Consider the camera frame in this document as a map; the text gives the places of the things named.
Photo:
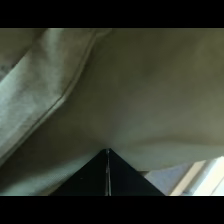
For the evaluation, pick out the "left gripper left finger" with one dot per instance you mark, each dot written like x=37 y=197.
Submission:
x=87 y=178

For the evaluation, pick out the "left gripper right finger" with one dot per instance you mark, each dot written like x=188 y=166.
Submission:
x=130 y=178

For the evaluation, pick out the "olive green T-shirt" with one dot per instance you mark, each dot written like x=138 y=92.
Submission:
x=133 y=100

